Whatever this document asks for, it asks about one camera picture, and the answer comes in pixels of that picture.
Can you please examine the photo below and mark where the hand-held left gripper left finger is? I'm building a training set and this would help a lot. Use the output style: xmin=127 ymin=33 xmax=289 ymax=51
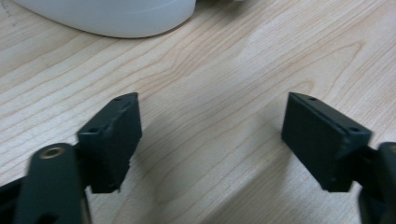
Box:
xmin=77 ymin=91 xmax=143 ymax=194

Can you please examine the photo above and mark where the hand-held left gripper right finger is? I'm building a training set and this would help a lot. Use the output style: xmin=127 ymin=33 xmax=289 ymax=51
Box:
xmin=281 ymin=91 xmax=374 ymax=192

